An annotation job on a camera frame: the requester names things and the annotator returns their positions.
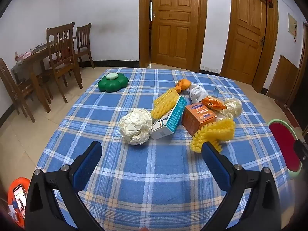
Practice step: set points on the orange snack packet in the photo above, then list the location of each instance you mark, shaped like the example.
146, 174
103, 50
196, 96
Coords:
213, 103

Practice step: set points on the red door mat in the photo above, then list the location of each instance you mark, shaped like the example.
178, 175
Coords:
290, 115

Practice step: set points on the large cream paper ball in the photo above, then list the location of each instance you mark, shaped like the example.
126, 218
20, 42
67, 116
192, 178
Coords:
134, 126

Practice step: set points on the small wooden cabinet door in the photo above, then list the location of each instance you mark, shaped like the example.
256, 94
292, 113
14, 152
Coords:
281, 79

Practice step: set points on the smartphone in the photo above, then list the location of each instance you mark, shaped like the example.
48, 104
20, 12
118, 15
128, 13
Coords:
19, 199

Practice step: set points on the pale green round piece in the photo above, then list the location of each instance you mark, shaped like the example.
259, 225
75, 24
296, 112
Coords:
112, 76

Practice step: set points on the white crumpled plastic bag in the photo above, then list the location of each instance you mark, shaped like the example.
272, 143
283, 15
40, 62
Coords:
197, 93

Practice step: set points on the blue plaid tablecloth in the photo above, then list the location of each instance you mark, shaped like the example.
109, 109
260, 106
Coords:
144, 173

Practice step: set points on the clear plastic wrapper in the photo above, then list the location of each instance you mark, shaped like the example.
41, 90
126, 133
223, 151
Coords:
221, 118

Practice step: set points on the wooden dining chair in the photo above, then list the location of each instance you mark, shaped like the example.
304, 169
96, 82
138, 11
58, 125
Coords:
9, 84
60, 43
84, 41

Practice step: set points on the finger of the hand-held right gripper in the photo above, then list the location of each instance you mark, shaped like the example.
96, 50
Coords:
300, 151

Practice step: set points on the red basin with green rim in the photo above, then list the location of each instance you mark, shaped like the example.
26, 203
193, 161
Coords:
284, 144

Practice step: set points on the dark entrance door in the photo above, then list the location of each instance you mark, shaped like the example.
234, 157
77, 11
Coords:
303, 77

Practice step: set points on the orange plastic stool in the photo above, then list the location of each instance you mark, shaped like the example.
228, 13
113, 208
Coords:
12, 187

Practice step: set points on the wooden dining table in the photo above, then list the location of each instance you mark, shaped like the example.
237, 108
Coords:
33, 57

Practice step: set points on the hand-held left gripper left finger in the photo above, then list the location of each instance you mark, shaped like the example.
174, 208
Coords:
87, 166

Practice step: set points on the orange cardboard box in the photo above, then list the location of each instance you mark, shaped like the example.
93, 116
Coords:
192, 122

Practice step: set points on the green frog toy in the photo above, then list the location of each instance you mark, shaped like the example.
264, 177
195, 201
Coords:
110, 85

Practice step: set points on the closed wooden door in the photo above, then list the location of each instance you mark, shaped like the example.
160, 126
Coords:
250, 33

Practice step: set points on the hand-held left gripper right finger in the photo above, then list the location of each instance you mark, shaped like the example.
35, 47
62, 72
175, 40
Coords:
216, 166

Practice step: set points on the small crumpled cream paper ball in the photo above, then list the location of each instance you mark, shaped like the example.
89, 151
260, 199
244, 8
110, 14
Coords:
234, 107

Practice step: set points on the clutter of small packets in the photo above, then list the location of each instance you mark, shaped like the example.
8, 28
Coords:
26, 53

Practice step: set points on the teal and white carton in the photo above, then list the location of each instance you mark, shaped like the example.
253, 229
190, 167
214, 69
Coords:
173, 115

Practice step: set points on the open wooden door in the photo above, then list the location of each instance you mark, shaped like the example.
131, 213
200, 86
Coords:
175, 24

